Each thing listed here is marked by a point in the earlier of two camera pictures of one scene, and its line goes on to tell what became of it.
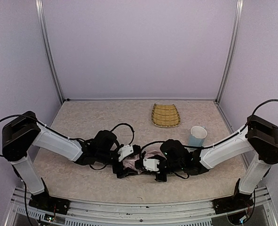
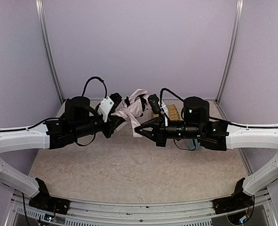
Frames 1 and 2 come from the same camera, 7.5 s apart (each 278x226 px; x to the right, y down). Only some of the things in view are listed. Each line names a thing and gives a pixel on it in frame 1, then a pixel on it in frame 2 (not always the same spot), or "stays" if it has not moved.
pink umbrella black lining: (148, 150) to (131, 109)
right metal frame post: (234, 42) stays
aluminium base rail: (22, 212) stays
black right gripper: (158, 174) to (159, 131)
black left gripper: (119, 168) to (109, 127)
